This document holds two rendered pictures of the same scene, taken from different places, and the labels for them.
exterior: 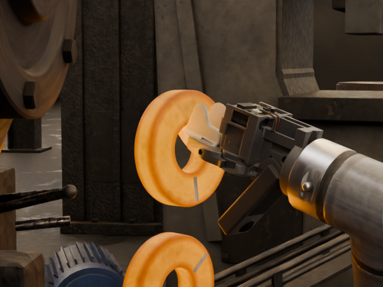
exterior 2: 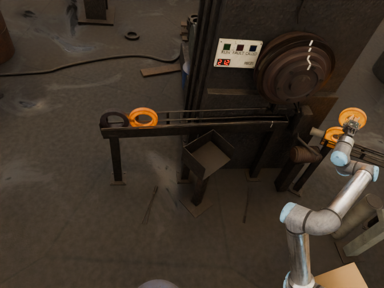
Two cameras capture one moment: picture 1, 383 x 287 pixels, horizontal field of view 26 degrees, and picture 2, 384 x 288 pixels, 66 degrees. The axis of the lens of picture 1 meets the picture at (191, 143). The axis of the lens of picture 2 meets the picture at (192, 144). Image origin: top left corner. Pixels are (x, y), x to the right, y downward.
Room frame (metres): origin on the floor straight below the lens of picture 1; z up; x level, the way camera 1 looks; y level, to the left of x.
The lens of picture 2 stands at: (-0.37, -1.04, 2.11)
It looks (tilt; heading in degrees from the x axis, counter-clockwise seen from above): 49 degrees down; 68
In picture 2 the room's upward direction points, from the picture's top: 11 degrees clockwise
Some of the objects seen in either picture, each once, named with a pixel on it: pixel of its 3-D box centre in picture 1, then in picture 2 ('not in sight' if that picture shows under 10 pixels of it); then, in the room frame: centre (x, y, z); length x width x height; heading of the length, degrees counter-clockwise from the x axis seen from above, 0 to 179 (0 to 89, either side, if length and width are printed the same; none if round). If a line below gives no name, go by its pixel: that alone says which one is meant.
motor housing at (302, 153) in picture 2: not in sight; (295, 169); (1.02, 0.07, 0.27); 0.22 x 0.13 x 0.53; 173
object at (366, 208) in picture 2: not in sight; (353, 218); (1.27, -0.40, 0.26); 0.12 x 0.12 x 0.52
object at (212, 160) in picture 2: not in sight; (200, 179); (0.18, 0.03, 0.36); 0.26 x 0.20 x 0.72; 28
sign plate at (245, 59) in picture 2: not in sight; (237, 54); (0.38, 0.39, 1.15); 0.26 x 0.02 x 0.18; 173
